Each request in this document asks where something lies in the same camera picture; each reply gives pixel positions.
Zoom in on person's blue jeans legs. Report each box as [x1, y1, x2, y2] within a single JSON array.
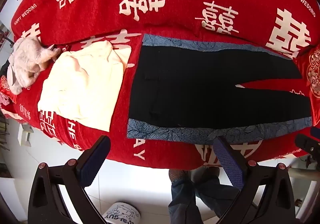
[[168, 166, 250, 224]]

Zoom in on cream white garment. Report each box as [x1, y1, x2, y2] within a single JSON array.
[[37, 40, 132, 132]]

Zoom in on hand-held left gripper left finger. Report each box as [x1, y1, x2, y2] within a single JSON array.
[[27, 135, 111, 224]]

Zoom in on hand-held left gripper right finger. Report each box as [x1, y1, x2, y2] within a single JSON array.
[[213, 136, 303, 224]]

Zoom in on black pants with blue trim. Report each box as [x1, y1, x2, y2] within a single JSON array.
[[126, 34, 313, 145]]

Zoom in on red printed blanket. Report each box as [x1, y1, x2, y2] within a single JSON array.
[[11, 0, 320, 171]]

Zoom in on small white box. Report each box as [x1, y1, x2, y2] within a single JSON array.
[[19, 124, 34, 147]]

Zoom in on red embroidered pillow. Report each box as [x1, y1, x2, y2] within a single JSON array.
[[0, 75, 18, 114], [292, 46, 320, 127]]

